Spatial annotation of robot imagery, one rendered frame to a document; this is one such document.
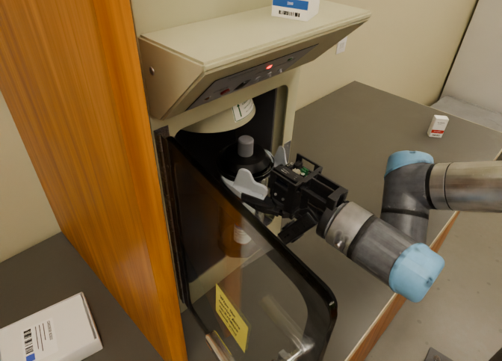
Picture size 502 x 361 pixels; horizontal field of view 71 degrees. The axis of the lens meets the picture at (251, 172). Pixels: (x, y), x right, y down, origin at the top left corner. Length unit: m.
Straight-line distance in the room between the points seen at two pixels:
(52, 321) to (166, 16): 0.61
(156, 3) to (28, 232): 0.74
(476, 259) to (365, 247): 2.02
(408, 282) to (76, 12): 0.47
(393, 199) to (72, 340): 0.63
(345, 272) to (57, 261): 0.68
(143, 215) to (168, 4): 0.24
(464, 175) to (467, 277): 1.81
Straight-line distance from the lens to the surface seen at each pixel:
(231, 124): 0.61
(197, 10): 0.48
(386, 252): 0.52
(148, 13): 0.44
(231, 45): 0.39
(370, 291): 0.88
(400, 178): 0.63
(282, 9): 0.51
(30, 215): 1.02
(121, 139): 0.36
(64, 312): 0.83
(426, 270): 0.52
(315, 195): 0.55
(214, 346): 0.47
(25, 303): 0.93
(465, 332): 2.16
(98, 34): 0.32
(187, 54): 0.37
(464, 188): 0.59
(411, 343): 2.00
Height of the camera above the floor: 1.63
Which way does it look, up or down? 38 degrees down
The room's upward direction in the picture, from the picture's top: 3 degrees clockwise
